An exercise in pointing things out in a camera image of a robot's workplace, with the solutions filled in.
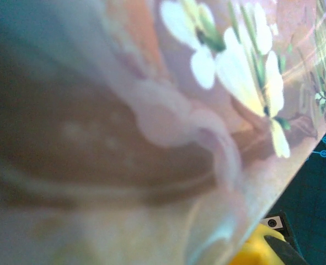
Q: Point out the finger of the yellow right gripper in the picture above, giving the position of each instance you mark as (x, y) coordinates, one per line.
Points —
(251, 254)

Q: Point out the pink illustrated tin box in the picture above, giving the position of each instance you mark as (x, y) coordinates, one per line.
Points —
(124, 110)

